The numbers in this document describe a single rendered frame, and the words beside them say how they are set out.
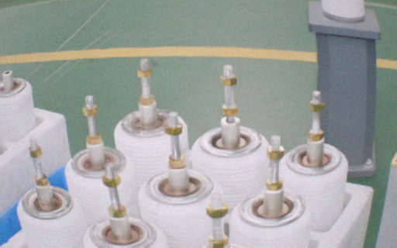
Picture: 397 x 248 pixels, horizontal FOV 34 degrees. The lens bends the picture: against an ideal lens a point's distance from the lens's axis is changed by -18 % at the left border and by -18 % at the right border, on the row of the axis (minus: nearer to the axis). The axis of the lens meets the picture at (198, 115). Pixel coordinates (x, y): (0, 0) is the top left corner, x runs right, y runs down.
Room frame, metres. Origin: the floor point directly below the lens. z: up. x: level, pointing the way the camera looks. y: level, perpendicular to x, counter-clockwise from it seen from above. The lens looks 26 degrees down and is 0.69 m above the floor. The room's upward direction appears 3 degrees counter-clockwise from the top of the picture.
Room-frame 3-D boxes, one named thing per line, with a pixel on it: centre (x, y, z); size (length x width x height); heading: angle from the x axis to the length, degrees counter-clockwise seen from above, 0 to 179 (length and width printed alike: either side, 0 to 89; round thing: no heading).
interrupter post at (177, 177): (0.73, 0.03, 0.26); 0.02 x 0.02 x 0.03
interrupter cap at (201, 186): (0.73, 0.03, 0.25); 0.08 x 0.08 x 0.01
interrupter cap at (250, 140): (0.83, -0.04, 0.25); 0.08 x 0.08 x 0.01
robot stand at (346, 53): (1.19, -0.28, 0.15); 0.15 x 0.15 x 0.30; 79
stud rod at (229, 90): (0.83, -0.04, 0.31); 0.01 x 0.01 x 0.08; 69
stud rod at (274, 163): (0.67, -0.07, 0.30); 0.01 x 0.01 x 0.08; 40
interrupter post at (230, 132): (0.83, -0.04, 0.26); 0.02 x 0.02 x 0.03
